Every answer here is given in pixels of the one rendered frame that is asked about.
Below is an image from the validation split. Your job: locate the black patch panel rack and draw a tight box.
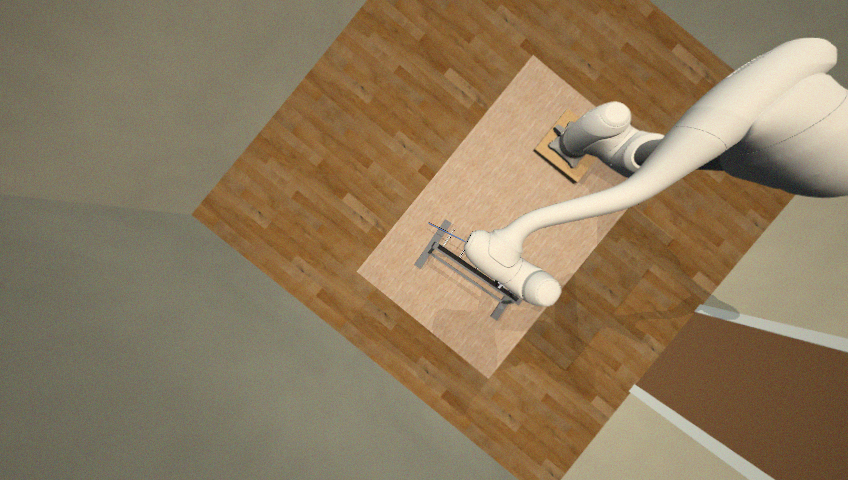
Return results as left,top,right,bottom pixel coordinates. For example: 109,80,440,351
414,219,522,321

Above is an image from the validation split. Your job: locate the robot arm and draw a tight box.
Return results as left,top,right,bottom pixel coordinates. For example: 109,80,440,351
464,38,848,307

